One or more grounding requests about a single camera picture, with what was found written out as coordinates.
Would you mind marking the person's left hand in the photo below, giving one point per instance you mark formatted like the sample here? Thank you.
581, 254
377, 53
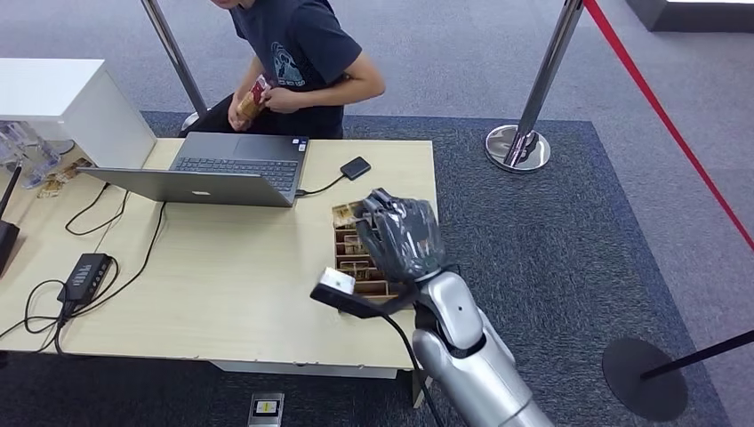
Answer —
283, 100

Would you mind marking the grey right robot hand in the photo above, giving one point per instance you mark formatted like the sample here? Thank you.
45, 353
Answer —
406, 236

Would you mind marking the person's right hand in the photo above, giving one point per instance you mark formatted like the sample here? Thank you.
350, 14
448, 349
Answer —
237, 116

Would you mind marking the brown hotel key card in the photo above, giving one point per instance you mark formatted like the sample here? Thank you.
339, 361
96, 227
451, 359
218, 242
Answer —
346, 213
352, 246
354, 270

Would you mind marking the person's left forearm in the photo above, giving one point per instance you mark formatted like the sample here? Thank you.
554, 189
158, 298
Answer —
347, 88

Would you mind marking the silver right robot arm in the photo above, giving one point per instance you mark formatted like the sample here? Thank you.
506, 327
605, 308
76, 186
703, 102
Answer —
471, 365

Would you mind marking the person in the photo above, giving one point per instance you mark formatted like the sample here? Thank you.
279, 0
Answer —
300, 53

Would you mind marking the wooden card organizer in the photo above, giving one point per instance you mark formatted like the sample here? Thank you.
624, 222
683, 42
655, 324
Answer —
371, 289

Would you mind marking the grey open laptop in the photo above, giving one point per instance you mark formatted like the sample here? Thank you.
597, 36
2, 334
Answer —
235, 166

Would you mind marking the black external drive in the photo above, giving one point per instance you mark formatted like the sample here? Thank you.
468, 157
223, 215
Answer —
356, 168

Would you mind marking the dark grey rug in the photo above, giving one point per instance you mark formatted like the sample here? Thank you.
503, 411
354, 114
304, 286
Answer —
559, 247

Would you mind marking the pale table leg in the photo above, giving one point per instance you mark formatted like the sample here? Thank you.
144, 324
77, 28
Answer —
419, 392

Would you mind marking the white box cabinet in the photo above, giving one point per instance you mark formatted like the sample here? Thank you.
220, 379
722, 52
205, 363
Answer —
53, 88

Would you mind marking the loose cards on desk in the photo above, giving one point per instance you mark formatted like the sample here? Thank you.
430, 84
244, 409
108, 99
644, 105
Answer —
59, 175

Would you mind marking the clear acrylic holder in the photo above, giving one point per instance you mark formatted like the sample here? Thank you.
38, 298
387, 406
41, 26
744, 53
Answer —
26, 150

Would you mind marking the black power adapter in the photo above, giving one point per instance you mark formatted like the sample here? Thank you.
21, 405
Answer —
84, 278

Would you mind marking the chrome stanchion with round base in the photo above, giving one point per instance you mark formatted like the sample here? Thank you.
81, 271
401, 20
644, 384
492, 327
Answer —
551, 65

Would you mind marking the small grey floor device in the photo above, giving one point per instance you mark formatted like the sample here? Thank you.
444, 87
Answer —
265, 410

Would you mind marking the black router with antenna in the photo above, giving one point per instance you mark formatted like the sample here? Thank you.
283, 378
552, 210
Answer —
7, 236

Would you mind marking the black stanchion with disc base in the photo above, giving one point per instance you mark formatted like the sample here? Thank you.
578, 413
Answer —
642, 383

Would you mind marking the red barrier belt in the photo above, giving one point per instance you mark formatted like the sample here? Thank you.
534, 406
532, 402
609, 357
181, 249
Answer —
648, 88

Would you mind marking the dark block platform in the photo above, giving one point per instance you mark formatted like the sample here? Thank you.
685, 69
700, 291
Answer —
695, 15

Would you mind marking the pale wrist camera on bracket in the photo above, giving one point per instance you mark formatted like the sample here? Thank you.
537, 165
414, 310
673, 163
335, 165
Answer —
338, 281

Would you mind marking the chrome stanchion post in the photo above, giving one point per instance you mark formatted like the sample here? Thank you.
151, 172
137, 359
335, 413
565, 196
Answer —
175, 58

